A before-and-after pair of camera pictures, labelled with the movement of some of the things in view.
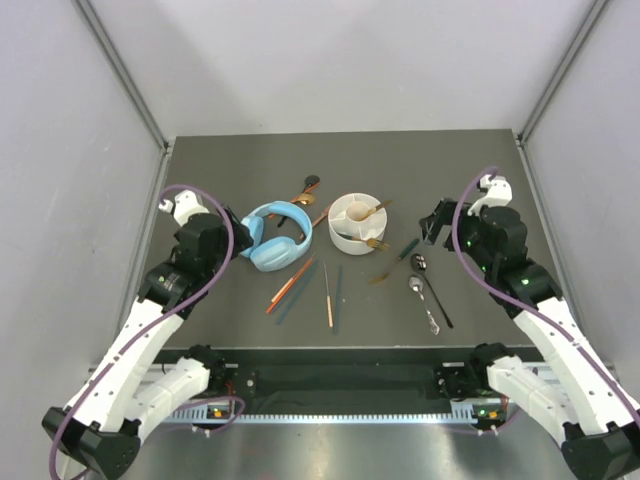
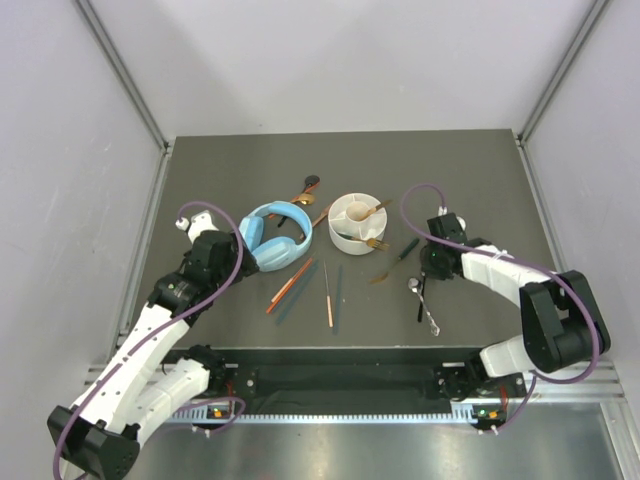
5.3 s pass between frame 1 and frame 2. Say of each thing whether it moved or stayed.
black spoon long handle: moved
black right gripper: moved
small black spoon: stayed
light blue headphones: stayed
